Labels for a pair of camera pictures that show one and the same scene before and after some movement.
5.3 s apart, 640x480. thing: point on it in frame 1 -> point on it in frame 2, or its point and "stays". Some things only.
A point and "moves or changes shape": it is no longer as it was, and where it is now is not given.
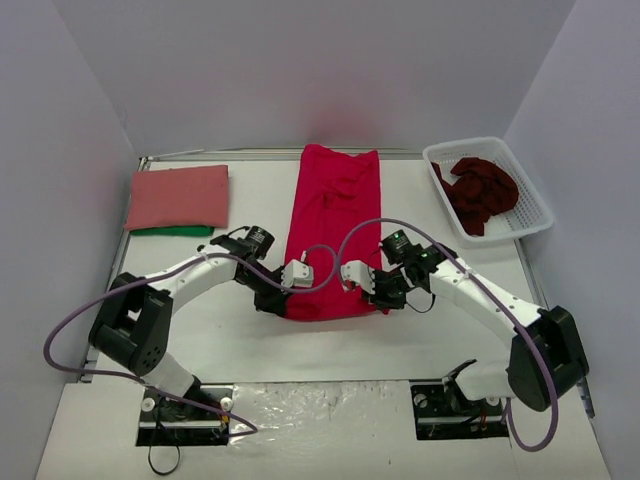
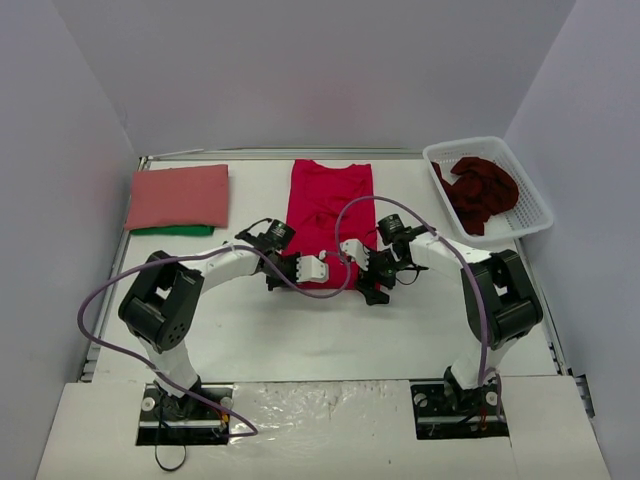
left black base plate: (166, 420) stays
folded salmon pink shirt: (196, 196) stays
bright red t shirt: (333, 190) moves or changes shape
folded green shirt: (175, 231) stays
